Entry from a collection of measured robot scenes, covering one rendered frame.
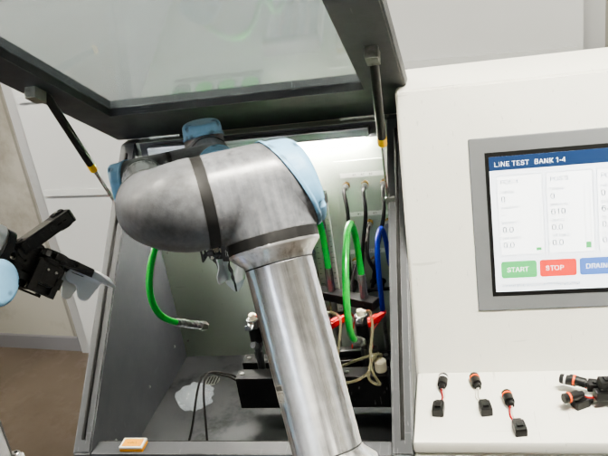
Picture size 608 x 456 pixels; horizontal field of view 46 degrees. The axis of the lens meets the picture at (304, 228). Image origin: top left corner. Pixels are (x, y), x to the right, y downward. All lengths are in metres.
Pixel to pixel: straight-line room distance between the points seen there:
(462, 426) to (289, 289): 0.65
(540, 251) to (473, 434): 0.38
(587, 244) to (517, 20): 1.32
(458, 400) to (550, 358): 0.21
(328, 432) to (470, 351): 0.72
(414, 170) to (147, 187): 0.73
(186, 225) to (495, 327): 0.85
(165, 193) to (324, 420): 0.32
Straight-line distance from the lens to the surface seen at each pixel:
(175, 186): 0.84
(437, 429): 1.41
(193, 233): 0.84
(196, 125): 1.34
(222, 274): 1.47
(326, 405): 0.86
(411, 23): 2.71
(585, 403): 1.46
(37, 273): 1.34
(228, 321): 1.96
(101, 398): 1.63
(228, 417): 1.78
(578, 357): 1.56
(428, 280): 1.50
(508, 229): 1.48
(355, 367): 1.60
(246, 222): 0.84
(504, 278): 1.50
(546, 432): 1.41
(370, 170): 1.70
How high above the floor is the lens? 1.86
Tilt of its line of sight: 22 degrees down
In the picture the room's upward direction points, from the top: 9 degrees counter-clockwise
